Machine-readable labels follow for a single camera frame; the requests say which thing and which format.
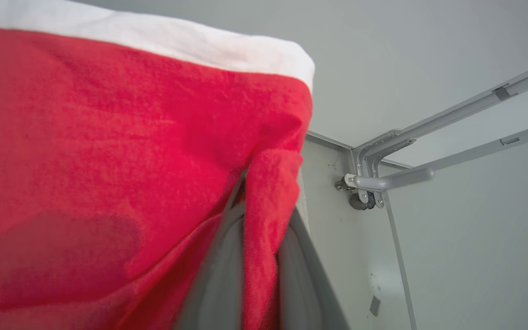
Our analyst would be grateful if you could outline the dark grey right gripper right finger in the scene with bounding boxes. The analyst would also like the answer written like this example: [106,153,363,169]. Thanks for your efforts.
[278,207,352,330]

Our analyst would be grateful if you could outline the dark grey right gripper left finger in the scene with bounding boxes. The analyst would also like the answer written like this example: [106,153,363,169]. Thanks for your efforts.
[175,174,247,330]

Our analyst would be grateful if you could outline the red shorts with white stripe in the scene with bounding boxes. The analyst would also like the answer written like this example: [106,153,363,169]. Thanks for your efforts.
[0,0,316,330]

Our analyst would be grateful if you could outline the grey caster wheel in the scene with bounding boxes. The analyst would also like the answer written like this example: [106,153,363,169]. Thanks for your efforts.
[349,190,377,211]

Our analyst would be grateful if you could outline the grey partition frame post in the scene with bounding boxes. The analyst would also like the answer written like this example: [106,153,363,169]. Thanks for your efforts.
[351,57,528,209]
[344,118,528,193]

